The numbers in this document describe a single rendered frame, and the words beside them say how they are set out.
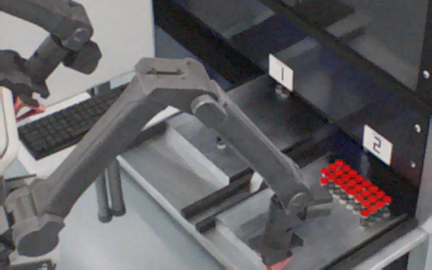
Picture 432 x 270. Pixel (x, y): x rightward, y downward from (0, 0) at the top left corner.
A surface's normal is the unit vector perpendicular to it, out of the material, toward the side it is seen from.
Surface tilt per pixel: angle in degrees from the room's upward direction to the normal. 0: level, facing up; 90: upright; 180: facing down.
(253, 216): 0
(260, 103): 0
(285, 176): 85
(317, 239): 0
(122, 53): 90
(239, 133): 95
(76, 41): 99
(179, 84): 21
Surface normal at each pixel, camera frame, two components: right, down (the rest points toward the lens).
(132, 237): 0.00, -0.75
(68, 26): 0.37, 0.72
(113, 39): 0.57, 0.55
